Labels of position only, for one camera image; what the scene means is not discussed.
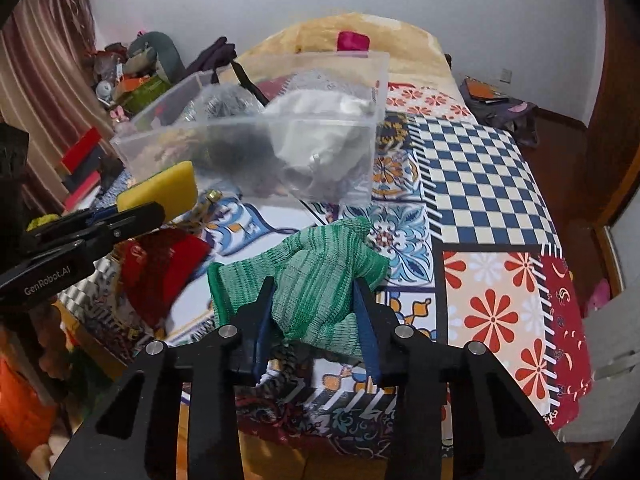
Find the striped brown curtain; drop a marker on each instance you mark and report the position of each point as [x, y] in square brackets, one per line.
[45, 70]

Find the dark furry cloth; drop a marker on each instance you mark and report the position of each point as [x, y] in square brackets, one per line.
[235, 152]

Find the patchwork printed blanket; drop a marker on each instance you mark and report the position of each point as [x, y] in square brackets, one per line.
[475, 185]

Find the magenta pouch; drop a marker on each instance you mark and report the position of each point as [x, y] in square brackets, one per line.
[353, 41]

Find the dark purple clothing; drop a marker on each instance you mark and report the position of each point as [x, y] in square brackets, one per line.
[212, 55]

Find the grey green plush toy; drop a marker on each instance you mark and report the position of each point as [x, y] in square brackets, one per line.
[160, 50]

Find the green cardboard box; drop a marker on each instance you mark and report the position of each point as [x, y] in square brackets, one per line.
[145, 95]

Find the red cloth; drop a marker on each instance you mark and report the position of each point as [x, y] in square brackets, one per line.
[160, 265]

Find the red and black boxes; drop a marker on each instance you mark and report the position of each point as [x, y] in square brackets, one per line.
[82, 160]

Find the wooden door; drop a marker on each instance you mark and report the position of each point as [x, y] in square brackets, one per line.
[617, 135]

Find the yellow plush blanket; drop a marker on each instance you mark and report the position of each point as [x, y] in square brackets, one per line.
[410, 55]

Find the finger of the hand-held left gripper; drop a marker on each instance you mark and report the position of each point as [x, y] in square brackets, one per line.
[75, 219]
[125, 225]

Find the grey knitted cloth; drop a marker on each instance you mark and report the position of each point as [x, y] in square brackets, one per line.
[320, 80]

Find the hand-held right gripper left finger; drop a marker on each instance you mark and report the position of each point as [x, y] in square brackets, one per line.
[265, 322]

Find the white wall socket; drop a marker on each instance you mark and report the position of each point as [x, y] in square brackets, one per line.
[506, 76]

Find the yellow sponge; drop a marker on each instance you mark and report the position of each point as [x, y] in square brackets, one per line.
[160, 185]

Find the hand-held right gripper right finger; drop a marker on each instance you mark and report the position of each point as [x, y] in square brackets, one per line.
[367, 340]

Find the green knit glove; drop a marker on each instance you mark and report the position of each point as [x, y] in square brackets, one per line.
[320, 280]

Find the orange cloth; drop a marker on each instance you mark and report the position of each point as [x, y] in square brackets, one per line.
[22, 400]

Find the dark patterned bag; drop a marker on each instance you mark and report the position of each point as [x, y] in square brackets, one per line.
[500, 110]

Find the grey fabric chair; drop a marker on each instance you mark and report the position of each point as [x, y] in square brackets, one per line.
[605, 360]

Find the pink plush toy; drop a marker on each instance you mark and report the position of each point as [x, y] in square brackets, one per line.
[598, 299]

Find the white cloth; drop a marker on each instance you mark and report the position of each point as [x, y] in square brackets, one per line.
[310, 130]

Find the clear plastic storage box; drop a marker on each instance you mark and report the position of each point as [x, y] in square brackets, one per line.
[370, 170]

